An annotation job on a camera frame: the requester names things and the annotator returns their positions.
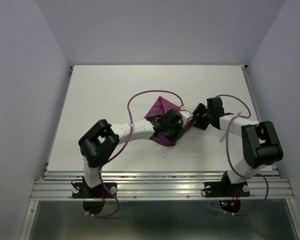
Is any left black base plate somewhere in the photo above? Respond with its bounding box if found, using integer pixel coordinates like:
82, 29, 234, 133
71, 181, 114, 199

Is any pink handled knife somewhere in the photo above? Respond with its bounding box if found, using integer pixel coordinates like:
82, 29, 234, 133
219, 112, 241, 143

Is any aluminium rail frame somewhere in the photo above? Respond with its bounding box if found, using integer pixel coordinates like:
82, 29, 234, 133
19, 64, 300, 240

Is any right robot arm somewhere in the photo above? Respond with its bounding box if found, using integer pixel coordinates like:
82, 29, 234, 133
193, 95, 284, 198

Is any purple cloth napkin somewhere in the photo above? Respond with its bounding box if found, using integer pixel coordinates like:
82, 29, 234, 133
144, 96, 193, 147

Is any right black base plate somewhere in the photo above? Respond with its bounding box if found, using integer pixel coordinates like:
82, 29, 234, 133
201, 181, 250, 198

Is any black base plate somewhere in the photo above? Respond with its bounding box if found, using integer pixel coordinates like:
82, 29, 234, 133
71, 181, 114, 199
201, 181, 250, 198

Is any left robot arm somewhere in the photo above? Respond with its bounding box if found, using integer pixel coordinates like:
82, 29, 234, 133
78, 108, 192, 197

